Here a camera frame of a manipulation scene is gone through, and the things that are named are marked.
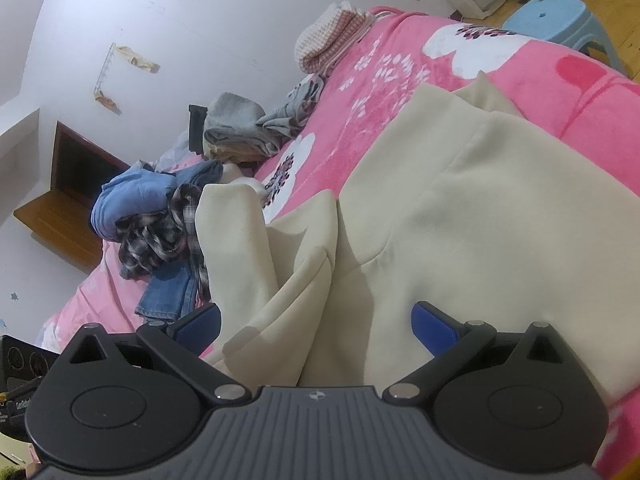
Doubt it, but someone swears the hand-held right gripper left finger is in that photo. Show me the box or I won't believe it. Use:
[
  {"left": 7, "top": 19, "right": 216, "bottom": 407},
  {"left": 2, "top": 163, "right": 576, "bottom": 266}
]
[{"left": 67, "top": 302, "right": 250, "bottom": 407}]

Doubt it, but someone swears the wooden headboard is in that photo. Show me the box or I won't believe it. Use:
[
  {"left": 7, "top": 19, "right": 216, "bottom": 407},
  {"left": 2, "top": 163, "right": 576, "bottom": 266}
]
[{"left": 14, "top": 120, "right": 133, "bottom": 276}]

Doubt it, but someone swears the light blue garment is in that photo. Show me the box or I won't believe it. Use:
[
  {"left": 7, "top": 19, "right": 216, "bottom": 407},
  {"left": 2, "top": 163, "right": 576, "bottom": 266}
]
[{"left": 90, "top": 160, "right": 223, "bottom": 238}]

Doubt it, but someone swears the pale floral pillow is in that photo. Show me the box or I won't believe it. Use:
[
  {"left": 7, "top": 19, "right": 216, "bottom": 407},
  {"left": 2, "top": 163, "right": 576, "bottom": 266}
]
[{"left": 155, "top": 132, "right": 193, "bottom": 171}]

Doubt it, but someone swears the grey garment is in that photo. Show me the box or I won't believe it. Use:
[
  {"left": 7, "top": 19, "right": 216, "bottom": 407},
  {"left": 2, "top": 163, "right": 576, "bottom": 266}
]
[{"left": 202, "top": 75, "right": 328, "bottom": 158}]

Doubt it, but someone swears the wall hook strip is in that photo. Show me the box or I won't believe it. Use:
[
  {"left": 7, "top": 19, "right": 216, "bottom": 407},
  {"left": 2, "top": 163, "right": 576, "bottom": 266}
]
[{"left": 92, "top": 42, "right": 161, "bottom": 111}]

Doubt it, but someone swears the pink floral blanket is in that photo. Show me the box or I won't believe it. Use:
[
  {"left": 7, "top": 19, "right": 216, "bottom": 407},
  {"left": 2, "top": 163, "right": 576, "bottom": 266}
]
[{"left": 37, "top": 5, "right": 640, "bottom": 480}]

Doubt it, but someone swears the pink checked towel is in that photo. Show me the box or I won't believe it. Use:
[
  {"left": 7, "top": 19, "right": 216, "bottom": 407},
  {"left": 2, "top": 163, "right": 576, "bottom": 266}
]
[{"left": 295, "top": 2, "right": 376, "bottom": 76}]

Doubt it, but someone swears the plaid shirt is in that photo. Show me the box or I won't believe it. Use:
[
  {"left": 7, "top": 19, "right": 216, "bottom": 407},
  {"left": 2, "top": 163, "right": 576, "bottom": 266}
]
[{"left": 116, "top": 185, "right": 211, "bottom": 306}]

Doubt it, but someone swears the black cloth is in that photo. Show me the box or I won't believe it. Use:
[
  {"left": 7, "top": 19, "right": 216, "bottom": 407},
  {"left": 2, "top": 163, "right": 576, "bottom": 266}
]
[{"left": 187, "top": 104, "right": 208, "bottom": 153}]

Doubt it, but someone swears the tan garment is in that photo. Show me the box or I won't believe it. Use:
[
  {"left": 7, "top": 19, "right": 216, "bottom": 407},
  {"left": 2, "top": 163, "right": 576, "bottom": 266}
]
[{"left": 202, "top": 142, "right": 261, "bottom": 163}]

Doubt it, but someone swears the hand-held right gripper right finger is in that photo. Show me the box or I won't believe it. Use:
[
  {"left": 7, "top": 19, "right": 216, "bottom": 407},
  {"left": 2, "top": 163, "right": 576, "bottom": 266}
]
[{"left": 383, "top": 301, "right": 566, "bottom": 406}]

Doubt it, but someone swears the beige zip jacket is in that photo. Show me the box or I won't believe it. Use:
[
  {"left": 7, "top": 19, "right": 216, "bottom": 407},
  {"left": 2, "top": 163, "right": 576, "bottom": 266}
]
[{"left": 192, "top": 72, "right": 640, "bottom": 406}]

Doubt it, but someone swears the blue plastic stool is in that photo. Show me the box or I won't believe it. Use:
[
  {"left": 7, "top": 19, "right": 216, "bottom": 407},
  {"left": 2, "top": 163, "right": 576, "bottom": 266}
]
[{"left": 502, "top": 0, "right": 626, "bottom": 73}]

